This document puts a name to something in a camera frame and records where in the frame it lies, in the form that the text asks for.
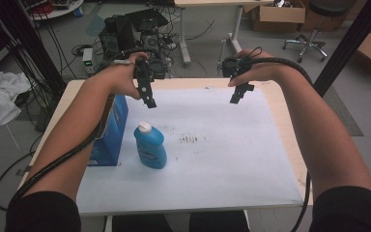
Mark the blue cardboard box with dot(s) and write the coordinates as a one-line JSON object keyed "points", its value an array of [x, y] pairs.
{"points": [[108, 135]]}

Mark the person's right hand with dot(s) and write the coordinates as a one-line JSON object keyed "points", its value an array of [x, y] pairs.
{"points": [[261, 71]]}

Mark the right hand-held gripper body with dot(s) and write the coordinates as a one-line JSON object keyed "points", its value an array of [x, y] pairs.
{"points": [[235, 66]]}

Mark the white desk frame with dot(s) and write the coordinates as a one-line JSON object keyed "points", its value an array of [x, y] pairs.
{"points": [[206, 29]]}

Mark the grey floor mat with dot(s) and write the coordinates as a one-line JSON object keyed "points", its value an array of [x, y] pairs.
{"points": [[343, 111]]}

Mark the black office chair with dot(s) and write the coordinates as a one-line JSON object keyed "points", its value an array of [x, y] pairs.
{"points": [[315, 30]]}

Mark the person's legs in black pants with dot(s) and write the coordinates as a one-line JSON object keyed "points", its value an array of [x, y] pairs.
{"points": [[177, 223]]}

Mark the black metal stand pole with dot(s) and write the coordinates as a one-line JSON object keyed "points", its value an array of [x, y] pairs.
{"points": [[351, 43], [34, 42]]}

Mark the white table mat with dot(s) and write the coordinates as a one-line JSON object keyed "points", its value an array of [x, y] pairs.
{"points": [[212, 154]]}

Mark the person's left hand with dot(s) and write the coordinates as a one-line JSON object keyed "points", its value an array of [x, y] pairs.
{"points": [[122, 79]]}

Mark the round white table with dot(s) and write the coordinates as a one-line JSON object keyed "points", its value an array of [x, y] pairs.
{"points": [[56, 8]]}

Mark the blue bottle with white cap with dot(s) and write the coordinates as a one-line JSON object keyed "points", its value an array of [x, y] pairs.
{"points": [[150, 148]]}

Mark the black computer tower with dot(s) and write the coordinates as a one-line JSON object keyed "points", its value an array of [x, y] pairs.
{"points": [[132, 30]]}

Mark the white cloth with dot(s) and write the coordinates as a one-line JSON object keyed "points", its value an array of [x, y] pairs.
{"points": [[0, 96]]}

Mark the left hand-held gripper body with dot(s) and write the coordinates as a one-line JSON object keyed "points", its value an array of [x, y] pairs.
{"points": [[142, 68]]}

